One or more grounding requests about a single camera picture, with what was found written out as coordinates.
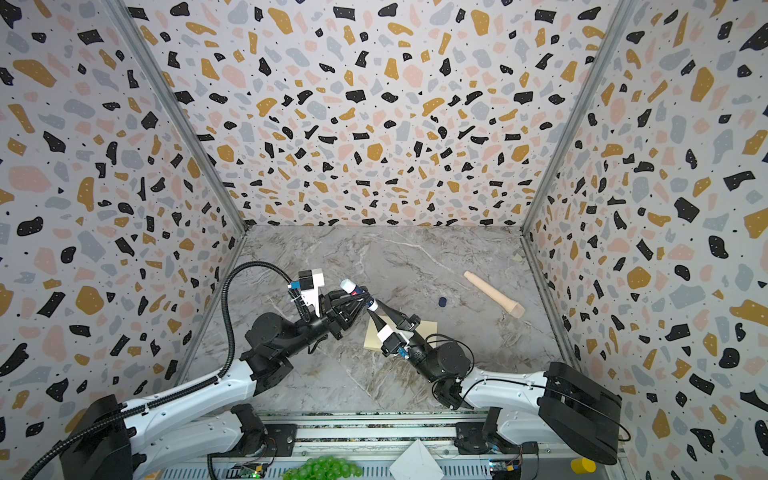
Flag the small circuit board left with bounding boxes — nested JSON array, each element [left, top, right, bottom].
[[230, 462, 269, 479]]

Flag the left aluminium corner post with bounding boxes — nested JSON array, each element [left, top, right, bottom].
[[103, 1, 248, 234]]

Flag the green grape bunch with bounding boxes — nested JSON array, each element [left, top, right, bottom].
[[281, 456, 363, 480]]

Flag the aluminium corner post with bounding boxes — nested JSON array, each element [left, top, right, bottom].
[[521, 0, 637, 238], [103, 1, 248, 234]]

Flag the yellow cylinder object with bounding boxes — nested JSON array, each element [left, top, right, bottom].
[[570, 457, 597, 475]]

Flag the black corrugated cable hose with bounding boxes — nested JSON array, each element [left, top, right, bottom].
[[20, 261, 295, 480]]

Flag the right aluminium corner post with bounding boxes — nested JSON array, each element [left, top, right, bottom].
[[521, 0, 637, 238]]

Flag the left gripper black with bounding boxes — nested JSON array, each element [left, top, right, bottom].
[[280, 288, 366, 361]]

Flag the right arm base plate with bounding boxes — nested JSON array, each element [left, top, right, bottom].
[[452, 421, 541, 456]]

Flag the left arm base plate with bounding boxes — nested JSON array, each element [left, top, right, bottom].
[[210, 423, 298, 458]]

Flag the wooden stamp handle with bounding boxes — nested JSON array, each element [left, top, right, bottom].
[[463, 271, 525, 319]]

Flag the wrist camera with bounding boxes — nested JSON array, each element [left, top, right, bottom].
[[288, 268, 325, 317], [377, 326, 413, 359]]

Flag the cream yellow envelope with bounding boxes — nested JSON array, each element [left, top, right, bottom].
[[364, 320, 438, 351]]

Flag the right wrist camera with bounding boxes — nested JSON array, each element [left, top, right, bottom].
[[377, 326, 413, 359]]

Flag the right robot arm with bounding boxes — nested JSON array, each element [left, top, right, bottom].
[[368, 300, 631, 465]]

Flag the small circuit board right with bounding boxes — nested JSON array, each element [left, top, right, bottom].
[[489, 459, 522, 480]]

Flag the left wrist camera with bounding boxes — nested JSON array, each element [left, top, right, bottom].
[[288, 268, 325, 317]]

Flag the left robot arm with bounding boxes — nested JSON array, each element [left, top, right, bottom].
[[56, 287, 374, 479]]

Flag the small circuit board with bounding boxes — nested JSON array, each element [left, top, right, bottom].
[[489, 459, 522, 480], [230, 462, 269, 479]]

